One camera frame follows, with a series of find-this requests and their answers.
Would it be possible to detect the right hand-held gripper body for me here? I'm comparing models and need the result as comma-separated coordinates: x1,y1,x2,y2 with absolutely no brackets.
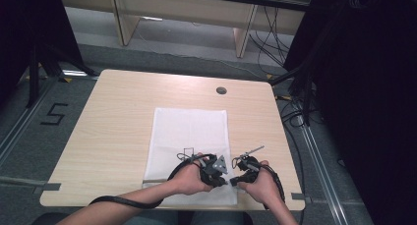
231,144,267,184

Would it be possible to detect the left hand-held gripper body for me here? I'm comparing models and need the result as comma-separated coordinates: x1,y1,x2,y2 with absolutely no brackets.
176,152,229,188

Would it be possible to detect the white cloth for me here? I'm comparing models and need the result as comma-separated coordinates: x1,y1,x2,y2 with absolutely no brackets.
142,107,238,207

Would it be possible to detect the person's right hand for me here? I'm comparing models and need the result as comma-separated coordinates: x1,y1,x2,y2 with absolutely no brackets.
237,159,286,205

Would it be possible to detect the person's left hand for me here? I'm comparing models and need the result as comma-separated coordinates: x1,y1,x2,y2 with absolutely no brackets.
168,152,214,197

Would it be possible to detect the person's blue jeans leg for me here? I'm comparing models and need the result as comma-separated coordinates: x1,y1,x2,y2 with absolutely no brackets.
124,208,246,225

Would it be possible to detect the grey tape strip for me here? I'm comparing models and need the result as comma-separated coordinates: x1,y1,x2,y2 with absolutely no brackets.
31,182,62,196
290,192,313,201

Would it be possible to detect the black metal stand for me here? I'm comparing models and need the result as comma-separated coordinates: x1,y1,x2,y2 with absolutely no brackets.
25,42,99,109
268,8,328,127

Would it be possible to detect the black curtain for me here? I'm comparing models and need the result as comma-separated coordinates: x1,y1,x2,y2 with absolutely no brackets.
0,0,85,105
283,0,417,225

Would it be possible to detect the light wooden desk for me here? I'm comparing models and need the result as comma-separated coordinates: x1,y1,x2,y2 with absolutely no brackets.
58,0,317,59

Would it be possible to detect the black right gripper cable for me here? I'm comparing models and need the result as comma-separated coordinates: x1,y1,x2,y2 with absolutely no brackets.
261,165,287,210

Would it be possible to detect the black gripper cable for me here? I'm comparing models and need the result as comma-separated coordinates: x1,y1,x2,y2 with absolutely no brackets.
261,165,287,210
89,153,214,210

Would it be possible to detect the metal floor rail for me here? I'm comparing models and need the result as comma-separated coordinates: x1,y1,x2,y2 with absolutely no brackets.
0,77,60,162
293,98,350,225

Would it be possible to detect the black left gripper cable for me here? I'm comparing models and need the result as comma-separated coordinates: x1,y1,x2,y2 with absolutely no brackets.
89,153,214,210

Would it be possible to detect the bundle of black floor cables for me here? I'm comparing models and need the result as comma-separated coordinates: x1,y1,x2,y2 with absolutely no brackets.
248,4,296,68

